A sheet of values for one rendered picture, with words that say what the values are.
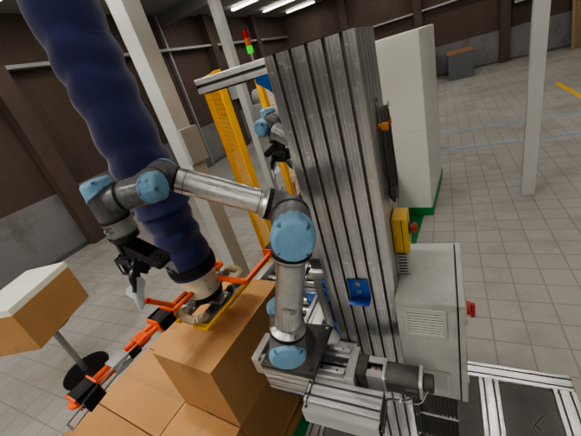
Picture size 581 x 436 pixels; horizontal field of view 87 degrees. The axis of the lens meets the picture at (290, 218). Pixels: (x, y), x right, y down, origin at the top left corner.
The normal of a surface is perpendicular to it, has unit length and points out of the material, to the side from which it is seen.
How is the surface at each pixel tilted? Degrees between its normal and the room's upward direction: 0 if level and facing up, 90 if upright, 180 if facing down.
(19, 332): 90
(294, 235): 83
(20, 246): 90
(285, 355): 97
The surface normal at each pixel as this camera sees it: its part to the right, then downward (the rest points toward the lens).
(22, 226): 0.89, -0.04
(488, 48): -0.38, 0.50
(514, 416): -0.26, -0.87
